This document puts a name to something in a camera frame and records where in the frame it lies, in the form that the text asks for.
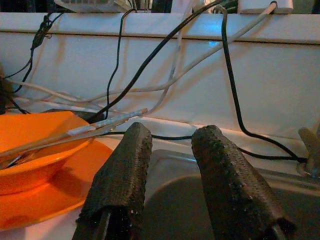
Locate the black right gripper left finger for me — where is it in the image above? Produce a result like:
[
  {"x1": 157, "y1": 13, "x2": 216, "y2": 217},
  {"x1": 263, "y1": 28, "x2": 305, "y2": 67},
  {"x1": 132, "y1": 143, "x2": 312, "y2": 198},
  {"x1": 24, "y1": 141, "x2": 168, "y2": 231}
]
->
[{"x1": 72, "y1": 121, "x2": 153, "y2": 240}]

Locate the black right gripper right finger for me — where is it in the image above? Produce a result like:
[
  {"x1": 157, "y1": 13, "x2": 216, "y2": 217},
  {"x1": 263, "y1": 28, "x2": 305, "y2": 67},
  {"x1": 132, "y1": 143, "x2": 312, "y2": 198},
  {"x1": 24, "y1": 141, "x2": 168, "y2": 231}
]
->
[{"x1": 191, "y1": 124, "x2": 296, "y2": 240}]

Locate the steel kitchen sink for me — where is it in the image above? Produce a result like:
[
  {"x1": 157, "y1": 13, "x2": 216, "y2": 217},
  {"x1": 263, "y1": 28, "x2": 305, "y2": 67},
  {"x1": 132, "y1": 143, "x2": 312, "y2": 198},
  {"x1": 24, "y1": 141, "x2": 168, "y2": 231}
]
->
[{"x1": 139, "y1": 148, "x2": 320, "y2": 240}]

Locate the orange plate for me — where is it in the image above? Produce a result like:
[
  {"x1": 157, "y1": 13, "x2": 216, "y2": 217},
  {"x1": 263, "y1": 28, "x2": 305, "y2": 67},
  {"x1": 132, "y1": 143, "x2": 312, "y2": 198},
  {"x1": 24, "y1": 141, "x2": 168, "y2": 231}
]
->
[{"x1": 0, "y1": 138, "x2": 115, "y2": 231}]

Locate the steel gooseneck faucet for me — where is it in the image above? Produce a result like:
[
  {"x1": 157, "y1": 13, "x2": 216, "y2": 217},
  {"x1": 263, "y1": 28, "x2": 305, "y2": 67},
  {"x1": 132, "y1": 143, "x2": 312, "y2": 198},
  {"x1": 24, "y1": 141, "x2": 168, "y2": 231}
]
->
[{"x1": 297, "y1": 119, "x2": 320, "y2": 178}]

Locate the orange bowl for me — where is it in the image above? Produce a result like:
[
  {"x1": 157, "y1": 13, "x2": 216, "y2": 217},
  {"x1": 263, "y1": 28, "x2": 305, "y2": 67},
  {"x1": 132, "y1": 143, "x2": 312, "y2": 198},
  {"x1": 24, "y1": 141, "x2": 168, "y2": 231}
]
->
[{"x1": 0, "y1": 111, "x2": 95, "y2": 196}]

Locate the white vented box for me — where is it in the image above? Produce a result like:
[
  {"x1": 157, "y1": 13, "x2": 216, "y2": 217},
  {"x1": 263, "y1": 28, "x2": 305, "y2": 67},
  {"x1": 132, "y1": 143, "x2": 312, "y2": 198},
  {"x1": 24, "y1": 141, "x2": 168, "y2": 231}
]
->
[{"x1": 53, "y1": 0, "x2": 131, "y2": 13}]

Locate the white router box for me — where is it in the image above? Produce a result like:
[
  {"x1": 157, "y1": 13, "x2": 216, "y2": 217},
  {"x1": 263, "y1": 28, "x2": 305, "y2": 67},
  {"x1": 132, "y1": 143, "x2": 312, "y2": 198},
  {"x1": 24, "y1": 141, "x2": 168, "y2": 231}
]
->
[{"x1": 237, "y1": 0, "x2": 294, "y2": 15}]

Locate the thick black power cable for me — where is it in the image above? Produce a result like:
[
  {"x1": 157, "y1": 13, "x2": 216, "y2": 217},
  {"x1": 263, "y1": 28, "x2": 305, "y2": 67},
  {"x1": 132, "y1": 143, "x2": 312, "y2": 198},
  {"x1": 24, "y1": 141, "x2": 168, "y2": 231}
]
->
[{"x1": 88, "y1": 0, "x2": 226, "y2": 123}]

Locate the thin black cable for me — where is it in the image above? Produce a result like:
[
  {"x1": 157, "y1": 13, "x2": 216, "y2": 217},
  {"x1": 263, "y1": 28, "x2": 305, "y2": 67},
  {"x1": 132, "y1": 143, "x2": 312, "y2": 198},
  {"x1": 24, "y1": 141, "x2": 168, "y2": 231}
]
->
[{"x1": 103, "y1": 8, "x2": 137, "y2": 120}]

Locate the white flat cable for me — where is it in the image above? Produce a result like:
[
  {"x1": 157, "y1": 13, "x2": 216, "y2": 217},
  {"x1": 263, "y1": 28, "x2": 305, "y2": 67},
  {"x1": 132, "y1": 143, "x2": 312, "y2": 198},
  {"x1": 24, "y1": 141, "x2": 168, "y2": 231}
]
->
[{"x1": 147, "y1": 0, "x2": 201, "y2": 113}]

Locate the beige round cable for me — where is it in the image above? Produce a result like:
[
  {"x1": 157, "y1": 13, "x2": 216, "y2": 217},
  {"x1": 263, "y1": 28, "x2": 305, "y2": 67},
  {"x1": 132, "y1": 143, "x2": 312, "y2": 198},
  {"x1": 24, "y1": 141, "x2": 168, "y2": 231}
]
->
[{"x1": 0, "y1": 2, "x2": 278, "y2": 106}]

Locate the braided black cable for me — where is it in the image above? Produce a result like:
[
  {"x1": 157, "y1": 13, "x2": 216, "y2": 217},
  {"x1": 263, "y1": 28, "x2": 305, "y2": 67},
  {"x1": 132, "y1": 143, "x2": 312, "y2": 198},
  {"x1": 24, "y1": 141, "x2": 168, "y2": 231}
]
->
[{"x1": 3, "y1": 11, "x2": 65, "y2": 94}]

